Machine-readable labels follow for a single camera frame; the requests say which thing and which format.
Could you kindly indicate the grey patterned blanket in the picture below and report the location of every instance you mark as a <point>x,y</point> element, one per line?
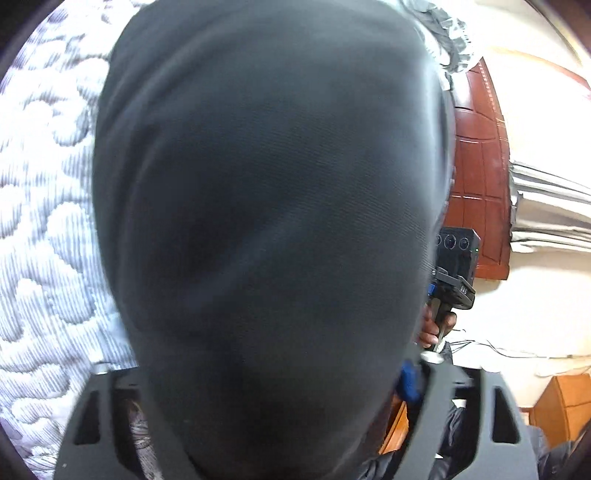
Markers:
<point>445,41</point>

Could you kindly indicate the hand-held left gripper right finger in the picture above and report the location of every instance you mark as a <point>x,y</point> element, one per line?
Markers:
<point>409,383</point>

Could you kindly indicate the white quilted mattress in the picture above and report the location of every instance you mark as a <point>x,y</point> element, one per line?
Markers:
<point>46,184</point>

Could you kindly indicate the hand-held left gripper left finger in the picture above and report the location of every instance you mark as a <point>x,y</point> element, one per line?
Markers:
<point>92,461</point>

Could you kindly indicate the brown wooden headboard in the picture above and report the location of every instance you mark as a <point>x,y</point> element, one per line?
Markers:
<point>482,161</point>

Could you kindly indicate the light wooden cabinet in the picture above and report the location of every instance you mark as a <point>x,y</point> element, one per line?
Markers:
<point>565,406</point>

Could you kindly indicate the grey curtain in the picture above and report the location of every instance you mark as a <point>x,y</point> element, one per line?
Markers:
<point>549,207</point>

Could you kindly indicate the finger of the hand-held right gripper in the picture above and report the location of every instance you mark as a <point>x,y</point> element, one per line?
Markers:
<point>432,289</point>

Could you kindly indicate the black pants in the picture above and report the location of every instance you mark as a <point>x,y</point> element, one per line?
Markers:
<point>268,207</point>

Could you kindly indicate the person's right hand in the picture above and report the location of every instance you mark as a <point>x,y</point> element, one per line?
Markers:
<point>429,330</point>

